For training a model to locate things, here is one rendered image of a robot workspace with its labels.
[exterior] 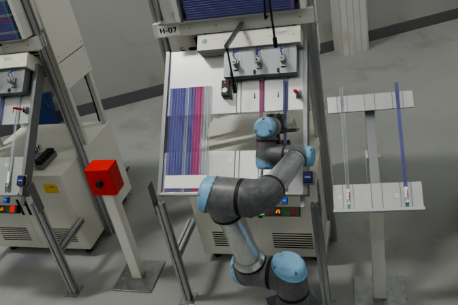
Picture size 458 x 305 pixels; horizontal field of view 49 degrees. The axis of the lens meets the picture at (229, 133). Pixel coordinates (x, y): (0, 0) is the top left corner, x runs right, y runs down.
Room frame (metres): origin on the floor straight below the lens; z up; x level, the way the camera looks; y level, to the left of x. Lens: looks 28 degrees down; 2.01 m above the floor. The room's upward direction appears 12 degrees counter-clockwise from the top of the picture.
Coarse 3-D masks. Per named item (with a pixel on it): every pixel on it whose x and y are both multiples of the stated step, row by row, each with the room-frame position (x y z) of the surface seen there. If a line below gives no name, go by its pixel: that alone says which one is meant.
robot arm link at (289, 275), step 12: (288, 252) 1.35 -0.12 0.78; (276, 264) 1.30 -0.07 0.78; (288, 264) 1.29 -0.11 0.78; (300, 264) 1.29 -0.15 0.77; (276, 276) 1.28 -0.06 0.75; (288, 276) 1.25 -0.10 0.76; (300, 276) 1.26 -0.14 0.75; (276, 288) 1.27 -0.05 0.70; (288, 288) 1.25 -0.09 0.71; (300, 288) 1.25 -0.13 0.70; (288, 300) 1.25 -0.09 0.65
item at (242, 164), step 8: (216, 152) 2.01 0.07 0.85; (224, 152) 1.99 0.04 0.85; (232, 152) 1.98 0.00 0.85; (240, 152) 1.97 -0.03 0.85; (248, 152) 1.95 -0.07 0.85; (216, 160) 1.98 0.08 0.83; (224, 160) 1.97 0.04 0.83; (232, 160) 1.96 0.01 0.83; (240, 160) 1.94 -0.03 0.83; (248, 160) 1.93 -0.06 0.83; (216, 168) 1.96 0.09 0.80; (224, 168) 1.94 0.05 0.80; (232, 168) 1.93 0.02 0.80; (240, 168) 1.92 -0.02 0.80; (248, 168) 1.91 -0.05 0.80; (256, 168) 1.89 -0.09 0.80; (224, 176) 1.92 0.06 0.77; (232, 176) 1.91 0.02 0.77; (240, 176) 1.89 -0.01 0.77; (248, 176) 1.88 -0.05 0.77; (256, 176) 1.87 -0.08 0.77; (296, 176) 1.81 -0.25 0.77; (296, 184) 1.79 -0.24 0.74
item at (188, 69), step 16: (176, 64) 2.37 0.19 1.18; (192, 64) 2.34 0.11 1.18; (208, 64) 2.31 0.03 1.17; (176, 80) 2.32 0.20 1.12; (192, 80) 2.28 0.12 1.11; (208, 80) 2.25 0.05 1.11; (256, 80) 2.16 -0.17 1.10; (272, 80) 2.14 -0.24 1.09; (288, 80) 2.11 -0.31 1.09; (240, 96) 2.14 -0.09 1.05; (256, 96) 2.11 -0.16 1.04; (272, 96) 2.09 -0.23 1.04; (288, 96) 2.06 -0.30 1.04; (224, 112) 2.12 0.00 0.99; (240, 112) 2.09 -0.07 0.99
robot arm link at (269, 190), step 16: (288, 160) 1.43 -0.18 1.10; (304, 160) 1.49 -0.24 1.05; (272, 176) 1.28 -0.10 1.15; (288, 176) 1.34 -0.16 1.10; (240, 192) 1.21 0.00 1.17; (256, 192) 1.20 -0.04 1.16; (272, 192) 1.21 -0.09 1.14; (240, 208) 1.18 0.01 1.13; (256, 208) 1.18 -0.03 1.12; (272, 208) 1.22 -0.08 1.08
